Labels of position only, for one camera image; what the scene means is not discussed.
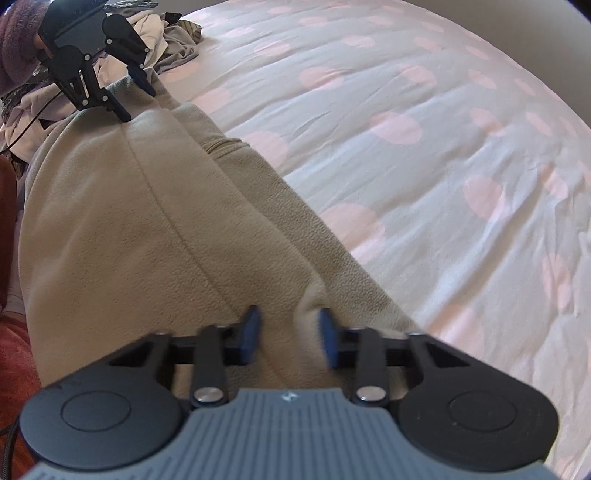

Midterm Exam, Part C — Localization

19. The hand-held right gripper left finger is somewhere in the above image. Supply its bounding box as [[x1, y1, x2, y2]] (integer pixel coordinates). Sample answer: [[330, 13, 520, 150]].
[[108, 305, 262, 408]]

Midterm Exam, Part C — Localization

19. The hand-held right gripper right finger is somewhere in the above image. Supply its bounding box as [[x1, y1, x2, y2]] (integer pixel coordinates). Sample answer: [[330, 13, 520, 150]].
[[318, 308, 463, 408]]

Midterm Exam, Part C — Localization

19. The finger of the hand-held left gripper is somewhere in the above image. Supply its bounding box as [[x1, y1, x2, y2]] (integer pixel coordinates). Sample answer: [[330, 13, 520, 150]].
[[107, 30, 158, 97], [56, 59, 134, 123]]

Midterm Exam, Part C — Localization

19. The beige fleece garment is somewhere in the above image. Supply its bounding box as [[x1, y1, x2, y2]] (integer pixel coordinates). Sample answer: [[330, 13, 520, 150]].
[[18, 74, 426, 398]]

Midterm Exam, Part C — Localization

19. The person's left forearm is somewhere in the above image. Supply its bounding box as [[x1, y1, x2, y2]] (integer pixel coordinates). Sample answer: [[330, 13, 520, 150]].
[[0, 0, 52, 95]]

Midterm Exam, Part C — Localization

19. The cream sweatshirt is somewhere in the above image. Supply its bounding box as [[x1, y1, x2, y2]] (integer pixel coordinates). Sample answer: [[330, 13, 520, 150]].
[[95, 9, 169, 93]]

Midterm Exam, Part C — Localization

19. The olive grey garment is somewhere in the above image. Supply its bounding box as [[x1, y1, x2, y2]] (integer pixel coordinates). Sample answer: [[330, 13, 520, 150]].
[[154, 11, 205, 73]]

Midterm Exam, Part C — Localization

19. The patterned light cloth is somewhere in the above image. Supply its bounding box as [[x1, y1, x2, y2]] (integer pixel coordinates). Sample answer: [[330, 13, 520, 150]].
[[0, 76, 81, 148]]

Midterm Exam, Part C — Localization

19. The pink polka dot bedspread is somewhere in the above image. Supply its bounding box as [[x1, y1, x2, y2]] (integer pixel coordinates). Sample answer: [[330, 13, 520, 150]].
[[157, 0, 591, 480]]

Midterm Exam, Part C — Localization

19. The orange-red cloth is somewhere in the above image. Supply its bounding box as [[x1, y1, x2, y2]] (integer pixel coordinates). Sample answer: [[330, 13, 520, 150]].
[[0, 156, 44, 480]]

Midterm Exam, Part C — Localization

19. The black cable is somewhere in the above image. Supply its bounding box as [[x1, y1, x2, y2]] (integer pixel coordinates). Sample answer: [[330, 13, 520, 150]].
[[0, 85, 63, 155]]

